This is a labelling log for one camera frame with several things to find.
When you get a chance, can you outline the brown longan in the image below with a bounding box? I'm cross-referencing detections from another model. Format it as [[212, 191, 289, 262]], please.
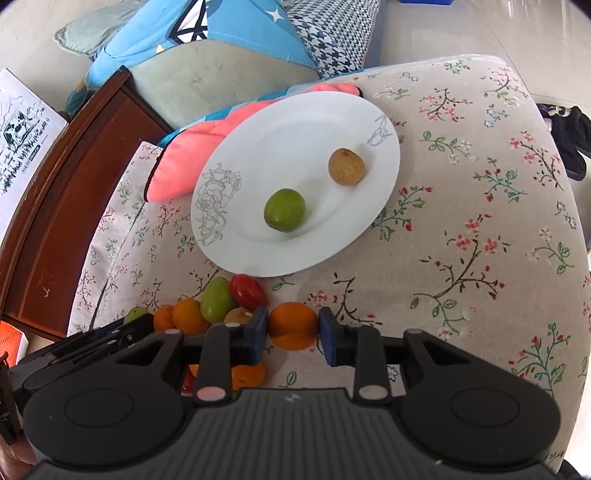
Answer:
[[328, 148, 368, 186]]

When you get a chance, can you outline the pink plush cushion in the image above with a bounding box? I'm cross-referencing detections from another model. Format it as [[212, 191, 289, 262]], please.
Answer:
[[146, 81, 365, 203]]

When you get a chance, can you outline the yellow-green fruit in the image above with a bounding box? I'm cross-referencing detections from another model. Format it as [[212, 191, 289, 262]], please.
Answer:
[[223, 307, 254, 326]]

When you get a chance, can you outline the red cherry tomato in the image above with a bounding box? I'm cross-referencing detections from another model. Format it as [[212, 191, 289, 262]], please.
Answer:
[[230, 274, 269, 311]]

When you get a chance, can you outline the white book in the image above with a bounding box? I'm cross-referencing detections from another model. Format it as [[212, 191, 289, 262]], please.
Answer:
[[0, 68, 69, 243]]

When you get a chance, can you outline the round green fruit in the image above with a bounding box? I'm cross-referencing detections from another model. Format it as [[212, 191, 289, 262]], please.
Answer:
[[263, 188, 306, 232]]

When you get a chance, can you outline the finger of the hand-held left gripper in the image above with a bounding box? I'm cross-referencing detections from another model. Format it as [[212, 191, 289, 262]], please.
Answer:
[[85, 315, 155, 358]]

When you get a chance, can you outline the blue printed cloth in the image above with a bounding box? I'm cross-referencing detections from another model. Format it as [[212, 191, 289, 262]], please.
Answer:
[[65, 0, 320, 118]]

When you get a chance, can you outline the black sandal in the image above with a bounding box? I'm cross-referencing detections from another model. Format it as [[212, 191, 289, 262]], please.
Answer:
[[536, 103, 591, 182]]

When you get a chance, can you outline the orange box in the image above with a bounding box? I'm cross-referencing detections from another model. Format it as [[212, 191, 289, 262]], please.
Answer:
[[0, 320, 28, 366]]

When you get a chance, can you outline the brown wooden furniture frame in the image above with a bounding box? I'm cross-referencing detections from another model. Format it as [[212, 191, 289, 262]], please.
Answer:
[[0, 65, 174, 342]]

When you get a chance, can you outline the houndstooth cushion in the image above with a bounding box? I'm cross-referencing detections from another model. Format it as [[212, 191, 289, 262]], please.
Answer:
[[283, 0, 382, 79]]

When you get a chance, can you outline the white plate with line drawings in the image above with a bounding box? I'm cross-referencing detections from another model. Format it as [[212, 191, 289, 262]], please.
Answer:
[[190, 91, 401, 278]]

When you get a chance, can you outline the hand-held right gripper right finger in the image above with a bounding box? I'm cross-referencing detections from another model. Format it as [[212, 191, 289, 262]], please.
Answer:
[[318, 307, 481, 402]]

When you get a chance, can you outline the floral sofa cover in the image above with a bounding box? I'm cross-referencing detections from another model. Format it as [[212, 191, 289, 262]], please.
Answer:
[[67, 54, 591, 472]]

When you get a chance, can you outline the grey-green cushion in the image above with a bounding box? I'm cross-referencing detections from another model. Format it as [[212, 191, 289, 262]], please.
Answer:
[[54, 0, 320, 131]]

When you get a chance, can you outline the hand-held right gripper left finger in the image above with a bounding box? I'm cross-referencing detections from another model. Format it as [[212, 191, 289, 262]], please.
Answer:
[[108, 306, 269, 404]]

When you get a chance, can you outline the oval green fruit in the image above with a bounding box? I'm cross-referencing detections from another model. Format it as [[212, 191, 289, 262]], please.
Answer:
[[200, 277, 235, 324]]

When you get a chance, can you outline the small orange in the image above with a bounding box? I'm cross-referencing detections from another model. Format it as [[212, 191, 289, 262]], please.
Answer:
[[153, 304, 176, 332], [231, 362, 267, 392], [172, 298, 211, 336], [269, 302, 320, 350]]

